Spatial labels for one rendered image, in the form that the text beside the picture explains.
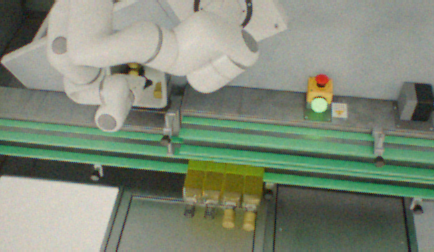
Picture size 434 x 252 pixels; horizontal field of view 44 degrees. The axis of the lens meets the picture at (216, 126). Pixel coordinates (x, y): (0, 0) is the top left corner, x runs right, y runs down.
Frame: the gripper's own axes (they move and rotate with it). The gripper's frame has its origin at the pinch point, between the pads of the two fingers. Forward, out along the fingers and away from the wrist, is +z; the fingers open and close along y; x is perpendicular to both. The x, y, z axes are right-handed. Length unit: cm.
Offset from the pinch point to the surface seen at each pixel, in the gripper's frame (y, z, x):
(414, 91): 82, 0, 4
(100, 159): -9.6, -7.6, -28.6
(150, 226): 9.8, -21.4, -41.3
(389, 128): 77, -6, -6
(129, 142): -0.1, -7.2, -20.8
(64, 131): -21.5, -5.3, -21.0
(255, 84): 36.8, 6.3, -2.7
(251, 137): 37.4, -11.8, -10.5
